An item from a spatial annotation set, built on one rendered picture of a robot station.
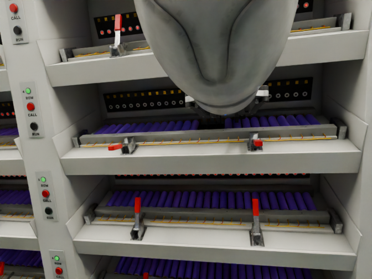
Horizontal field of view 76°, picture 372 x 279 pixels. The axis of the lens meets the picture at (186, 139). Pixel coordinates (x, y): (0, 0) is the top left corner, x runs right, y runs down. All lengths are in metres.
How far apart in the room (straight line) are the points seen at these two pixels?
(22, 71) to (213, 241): 0.55
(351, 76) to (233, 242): 0.40
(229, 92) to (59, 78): 0.46
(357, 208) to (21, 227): 0.78
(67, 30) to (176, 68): 0.55
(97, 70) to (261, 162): 0.38
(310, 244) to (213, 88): 0.46
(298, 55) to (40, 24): 0.51
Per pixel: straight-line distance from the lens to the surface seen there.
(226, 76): 0.16
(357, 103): 0.53
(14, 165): 0.70
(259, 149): 0.47
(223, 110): 0.28
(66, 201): 0.63
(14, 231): 0.80
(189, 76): 0.16
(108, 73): 0.52
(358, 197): 0.55
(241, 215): 0.59
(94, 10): 0.79
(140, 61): 0.49
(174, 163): 0.49
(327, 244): 0.59
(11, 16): 0.66
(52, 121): 0.59
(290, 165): 0.49
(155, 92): 0.65
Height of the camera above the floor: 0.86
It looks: 9 degrees down
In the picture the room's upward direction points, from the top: 4 degrees counter-clockwise
